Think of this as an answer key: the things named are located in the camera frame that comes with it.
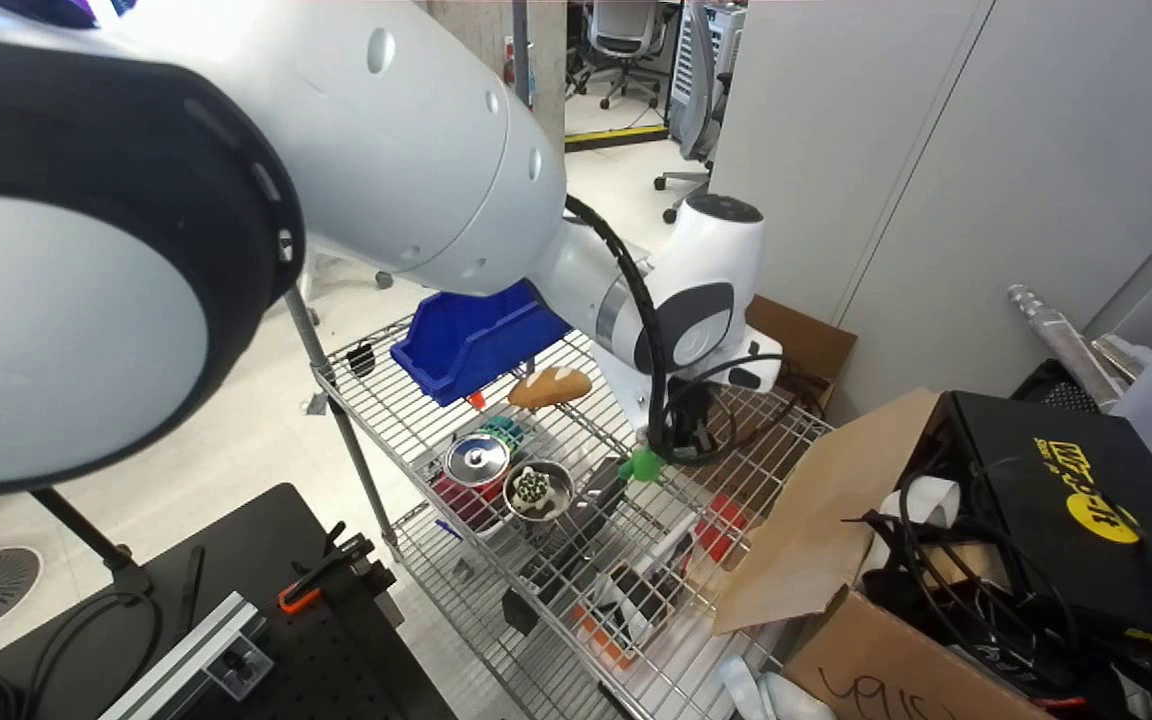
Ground open brown cardboard box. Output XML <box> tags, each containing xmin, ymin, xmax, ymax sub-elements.
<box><xmin>709</xmin><ymin>385</ymin><xmax>1073</xmax><ymax>720</ymax></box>

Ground bundle of metal rods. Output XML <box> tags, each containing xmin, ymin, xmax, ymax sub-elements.
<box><xmin>1003</xmin><ymin>282</ymin><xmax>1141</xmax><ymax>411</ymax></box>

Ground black bag with yellow logo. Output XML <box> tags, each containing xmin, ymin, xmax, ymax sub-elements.
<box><xmin>869</xmin><ymin>387</ymin><xmax>1152</xmax><ymax>695</ymax></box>

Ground aluminium extrusion rail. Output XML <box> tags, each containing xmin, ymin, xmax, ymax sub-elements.
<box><xmin>91</xmin><ymin>587</ymin><xmax>281</xmax><ymax>720</ymax></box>

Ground brown plush toy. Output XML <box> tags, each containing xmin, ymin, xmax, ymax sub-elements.
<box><xmin>504</xmin><ymin>363</ymin><xmax>597</xmax><ymax>418</ymax></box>

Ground blue plastic bin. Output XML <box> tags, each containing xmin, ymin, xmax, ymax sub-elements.
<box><xmin>388</xmin><ymin>276</ymin><xmax>577</xmax><ymax>411</ymax></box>

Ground green plushy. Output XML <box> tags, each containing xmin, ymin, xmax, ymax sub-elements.
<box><xmin>619</xmin><ymin>450</ymin><xmax>674</xmax><ymax>485</ymax></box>

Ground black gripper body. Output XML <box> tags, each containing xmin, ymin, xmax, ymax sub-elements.
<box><xmin>660</xmin><ymin>361</ymin><xmax>757</xmax><ymax>432</ymax></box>

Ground white office chair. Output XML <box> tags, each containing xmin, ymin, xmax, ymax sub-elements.
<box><xmin>570</xmin><ymin>0</ymin><xmax>681</xmax><ymax>111</ymax></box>

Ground small brown cardboard box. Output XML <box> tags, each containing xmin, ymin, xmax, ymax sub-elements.
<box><xmin>740</xmin><ymin>292</ymin><xmax>860</xmax><ymax>411</ymax></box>

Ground black articulated camera stand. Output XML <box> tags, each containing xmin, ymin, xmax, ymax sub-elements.
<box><xmin>28</xmin><ymin>485</ymin><xmax>159</xmax><ymax>605</ymax></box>

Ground white plastic bag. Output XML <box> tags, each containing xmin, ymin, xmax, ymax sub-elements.
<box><xmin>712</xmin><ymin>654</ymin><xmax>849</xmax><ymax>720</ymax></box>

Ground grey mesh office chair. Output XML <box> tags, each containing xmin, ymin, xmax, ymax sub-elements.
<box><xmin>654</xmin><ymin>0</ymin><xmax>753</xmax><ymax>226</ymax></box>

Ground orange packet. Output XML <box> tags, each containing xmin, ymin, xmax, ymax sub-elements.
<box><xmin>574</xmin><ymin>614</ymin><xmax>640</xmax><ymax>676</ymax></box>

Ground white bottle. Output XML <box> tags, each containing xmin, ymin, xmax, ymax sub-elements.
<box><xmin>591</xmin><ymin>565</ymin><xmax>690</xmax><ymax>646</ymax></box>

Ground red box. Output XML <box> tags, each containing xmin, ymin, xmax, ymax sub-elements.
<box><xmin>424</xmin><ymin>472</ymin><xmax>513</xmax><ymax>535</ymax></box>

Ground metal wire rack shelf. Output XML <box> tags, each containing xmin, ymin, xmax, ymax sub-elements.
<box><xmin>303</xmin><ymin>312</ymin><xmax>837</xmax><ymax>720</ymax></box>

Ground red packet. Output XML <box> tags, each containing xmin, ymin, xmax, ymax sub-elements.
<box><xmin>691</xmin><ymin>491</ymin><xmax>753</xmax><ymax>565</ymax></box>

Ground teal small toy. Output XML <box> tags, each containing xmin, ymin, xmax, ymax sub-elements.
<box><xmin>477</xmin><ymin>410</ymin><xmax>540</xmax><ymax>454</ymax></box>

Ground silver tin can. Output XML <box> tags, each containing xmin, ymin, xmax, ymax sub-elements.
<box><xmin>445</xmin><ymin>432</ymin><xmax>518</xmax><ymax>498</ymax></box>

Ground orange and black clamp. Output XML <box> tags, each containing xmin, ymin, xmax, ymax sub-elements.
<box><xmin>272</xmin><ymin>520</ymin><xmax>401</xmax><ymax>624</ymax></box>

